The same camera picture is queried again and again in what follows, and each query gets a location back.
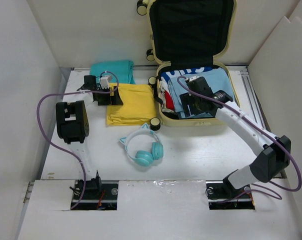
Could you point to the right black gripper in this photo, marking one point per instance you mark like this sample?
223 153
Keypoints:
186 99

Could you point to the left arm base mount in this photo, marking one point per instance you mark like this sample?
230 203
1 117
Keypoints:
107 200

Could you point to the yellow open suitcase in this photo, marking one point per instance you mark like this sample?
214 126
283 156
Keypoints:
187 34

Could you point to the yellow folded cloth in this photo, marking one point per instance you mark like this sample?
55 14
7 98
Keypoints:
138 106

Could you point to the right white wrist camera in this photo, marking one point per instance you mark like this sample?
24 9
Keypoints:
193 78

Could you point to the cream printed zip pouch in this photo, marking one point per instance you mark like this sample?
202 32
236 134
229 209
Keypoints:
167 102

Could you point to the teal folded cloth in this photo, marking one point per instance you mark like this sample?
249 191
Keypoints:
123 69

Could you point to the red white blue shirt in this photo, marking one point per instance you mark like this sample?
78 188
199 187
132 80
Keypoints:
175 89

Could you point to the teal cat-ear headphones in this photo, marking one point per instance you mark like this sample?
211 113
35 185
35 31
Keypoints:
143 157

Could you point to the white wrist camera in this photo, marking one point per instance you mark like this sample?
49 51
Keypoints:
193 78
104 82

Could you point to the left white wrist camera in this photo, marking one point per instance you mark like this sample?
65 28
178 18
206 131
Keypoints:
104 82

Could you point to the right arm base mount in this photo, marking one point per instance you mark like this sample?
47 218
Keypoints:
223 199

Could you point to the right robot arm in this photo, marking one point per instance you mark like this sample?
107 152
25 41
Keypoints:
272 153

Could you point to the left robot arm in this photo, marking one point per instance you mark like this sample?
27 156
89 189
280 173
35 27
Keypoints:
72 125

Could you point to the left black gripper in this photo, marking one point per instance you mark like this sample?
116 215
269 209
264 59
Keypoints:
115 100

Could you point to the light blue shirt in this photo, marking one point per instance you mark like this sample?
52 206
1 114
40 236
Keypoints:
217 79

